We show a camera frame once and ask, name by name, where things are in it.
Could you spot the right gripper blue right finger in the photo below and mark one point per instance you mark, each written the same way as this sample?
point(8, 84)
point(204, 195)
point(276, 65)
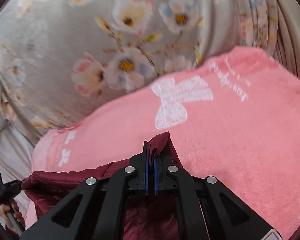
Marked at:
point(206, 208)

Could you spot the silver satin curtain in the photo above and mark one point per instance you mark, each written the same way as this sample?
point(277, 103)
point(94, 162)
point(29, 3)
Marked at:
point(18, 138)

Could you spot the grey floral bedsheet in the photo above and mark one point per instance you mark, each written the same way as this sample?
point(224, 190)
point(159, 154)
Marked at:
point(62, 59)

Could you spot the pink fleece blanket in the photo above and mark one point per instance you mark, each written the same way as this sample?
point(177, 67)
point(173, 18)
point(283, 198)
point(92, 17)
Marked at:
point(237, 118)

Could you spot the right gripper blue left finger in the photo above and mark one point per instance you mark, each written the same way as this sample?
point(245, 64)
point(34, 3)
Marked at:
point(95, 209)

